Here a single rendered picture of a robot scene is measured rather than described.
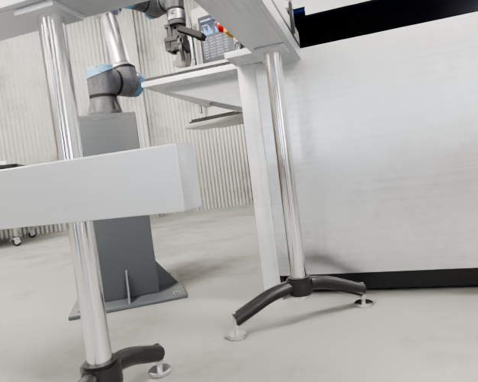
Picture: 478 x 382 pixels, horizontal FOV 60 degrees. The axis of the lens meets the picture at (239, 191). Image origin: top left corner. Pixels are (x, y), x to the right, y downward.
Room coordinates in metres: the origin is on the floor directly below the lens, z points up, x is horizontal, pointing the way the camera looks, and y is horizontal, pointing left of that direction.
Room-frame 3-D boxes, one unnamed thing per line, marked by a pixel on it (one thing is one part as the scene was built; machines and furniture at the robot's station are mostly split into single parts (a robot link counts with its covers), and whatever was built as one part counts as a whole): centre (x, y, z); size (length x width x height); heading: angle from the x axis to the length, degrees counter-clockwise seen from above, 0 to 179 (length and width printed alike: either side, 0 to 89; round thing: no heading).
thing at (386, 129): (2.34, -0.83, 0.44); 2.06 x 1.00 x 0.88; 163
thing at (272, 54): (1.27, -0.15, 0.46); 0.09 x 0.09 x 0.77; 73
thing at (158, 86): (1.90, 0.00, 0.87); 0.70 x 0.48 x 0.02; 163
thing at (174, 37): (1.70, 0.17, 1.06); 0.09 x 0.08 x 0.12; 73
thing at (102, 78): (1.83, 0.54, 0.96); 0.13 x 0.12 x 0.14; 142
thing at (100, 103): (1.83, 0.54, 0.84); 0.15 x 0.15 x 0.10
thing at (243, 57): (1.42, -0.09, 0.87); 0.14 x 0.13 x 0.02; 73
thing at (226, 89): (1.66, 0.08, 0.80); 0.34 x 0.03 x 0.13; 73
